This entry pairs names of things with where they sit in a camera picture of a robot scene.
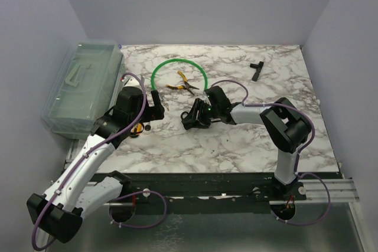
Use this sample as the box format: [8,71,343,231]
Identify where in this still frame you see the black T-shaped tool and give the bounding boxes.
[250,61,264,82]

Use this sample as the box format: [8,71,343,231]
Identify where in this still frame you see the black padlock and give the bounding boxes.
[180,112,200,130]

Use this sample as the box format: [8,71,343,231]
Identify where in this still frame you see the yellow utility knife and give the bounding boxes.
[129,123,145,138]

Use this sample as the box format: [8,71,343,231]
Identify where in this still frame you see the small silver key bunch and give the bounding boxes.
[162,102,170,111]

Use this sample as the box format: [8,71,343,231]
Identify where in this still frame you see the aluminium rail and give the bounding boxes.
[48,178,361,205]

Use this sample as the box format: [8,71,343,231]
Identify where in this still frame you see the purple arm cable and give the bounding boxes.
[211,79,331,225]
[31,72,168,250]

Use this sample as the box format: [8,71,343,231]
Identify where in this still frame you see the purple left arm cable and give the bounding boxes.
[31,72,168,250]

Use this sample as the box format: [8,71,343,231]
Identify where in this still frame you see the clear plastic storage box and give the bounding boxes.
[41,40,125,139]

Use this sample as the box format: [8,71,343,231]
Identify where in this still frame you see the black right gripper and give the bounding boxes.
[183,99,220,129]

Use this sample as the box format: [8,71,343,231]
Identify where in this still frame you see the yellow handled pliers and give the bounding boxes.
[166,71,198,96]

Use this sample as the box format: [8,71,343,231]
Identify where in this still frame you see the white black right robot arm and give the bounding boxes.
[181,86,315,200]

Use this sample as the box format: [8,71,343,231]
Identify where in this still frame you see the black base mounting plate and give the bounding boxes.
[88,171,308,216]

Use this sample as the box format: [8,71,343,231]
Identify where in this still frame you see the green cable lock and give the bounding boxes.
[151,58,208,90]

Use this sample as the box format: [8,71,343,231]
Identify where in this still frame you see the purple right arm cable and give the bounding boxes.
[211,79,331,225]

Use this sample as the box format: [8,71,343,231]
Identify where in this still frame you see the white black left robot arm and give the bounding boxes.
[27,86,165,251]

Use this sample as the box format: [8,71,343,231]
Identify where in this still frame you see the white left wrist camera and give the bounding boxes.
[121,75,145,89]

